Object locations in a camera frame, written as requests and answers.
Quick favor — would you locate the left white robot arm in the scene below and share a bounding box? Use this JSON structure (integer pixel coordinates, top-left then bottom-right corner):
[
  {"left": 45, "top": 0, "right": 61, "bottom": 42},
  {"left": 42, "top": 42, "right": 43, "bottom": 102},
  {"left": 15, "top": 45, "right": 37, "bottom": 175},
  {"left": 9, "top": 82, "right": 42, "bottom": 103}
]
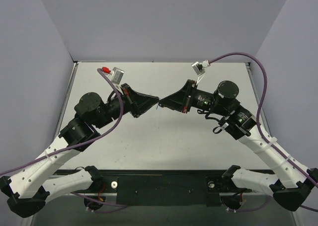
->
[{"left": 0, "top": 83, "right": 159, "bottom": 218}]

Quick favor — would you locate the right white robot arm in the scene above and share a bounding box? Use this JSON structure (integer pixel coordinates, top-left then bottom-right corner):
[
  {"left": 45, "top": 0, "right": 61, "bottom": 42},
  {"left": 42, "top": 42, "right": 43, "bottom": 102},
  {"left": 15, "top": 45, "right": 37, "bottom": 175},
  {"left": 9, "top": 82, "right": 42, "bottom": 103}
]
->
[{"left": 159, "top": 80, "right": 318, "bottom": 212}]

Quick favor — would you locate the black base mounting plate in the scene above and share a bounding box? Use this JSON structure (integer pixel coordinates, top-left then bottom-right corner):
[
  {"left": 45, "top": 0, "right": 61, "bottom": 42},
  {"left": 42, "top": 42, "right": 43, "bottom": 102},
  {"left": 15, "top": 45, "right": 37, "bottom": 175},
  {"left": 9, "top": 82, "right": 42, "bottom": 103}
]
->
[{"left": 100, "top": 170, "right": 242, "bottom": 207}]

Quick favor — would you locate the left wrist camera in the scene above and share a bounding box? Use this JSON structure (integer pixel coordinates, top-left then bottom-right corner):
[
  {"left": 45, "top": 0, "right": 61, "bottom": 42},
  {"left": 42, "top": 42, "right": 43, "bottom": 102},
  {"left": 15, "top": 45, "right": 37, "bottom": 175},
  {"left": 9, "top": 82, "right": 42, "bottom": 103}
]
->
[{"left": 111, "top": 67, "right": 125, "bottom": 85}]

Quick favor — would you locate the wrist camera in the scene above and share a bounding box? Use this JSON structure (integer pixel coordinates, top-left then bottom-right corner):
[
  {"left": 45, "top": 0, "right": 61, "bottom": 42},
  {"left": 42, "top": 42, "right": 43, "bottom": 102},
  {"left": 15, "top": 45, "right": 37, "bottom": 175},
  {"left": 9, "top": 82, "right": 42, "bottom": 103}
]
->
[
  {"left": 111, "top": 67, "right": 125, "bottom": 85},
  {"left": 191, "top": 62, "right": 205, "bottom": 85}
]

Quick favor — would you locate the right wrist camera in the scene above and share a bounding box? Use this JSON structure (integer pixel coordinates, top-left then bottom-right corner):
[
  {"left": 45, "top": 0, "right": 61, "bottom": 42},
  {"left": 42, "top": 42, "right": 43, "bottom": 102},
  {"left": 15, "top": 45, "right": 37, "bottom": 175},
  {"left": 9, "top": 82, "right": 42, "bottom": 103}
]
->
[{"left": 191, "top": 62, "right": 205, "bottom": 85}]

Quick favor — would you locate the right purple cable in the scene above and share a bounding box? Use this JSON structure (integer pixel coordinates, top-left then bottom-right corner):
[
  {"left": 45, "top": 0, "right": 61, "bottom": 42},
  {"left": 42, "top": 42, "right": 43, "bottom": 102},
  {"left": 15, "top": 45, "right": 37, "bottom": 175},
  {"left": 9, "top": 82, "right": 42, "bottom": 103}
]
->
[{"left": 205, "top": 52, "right": 318, "bottom": 211}]

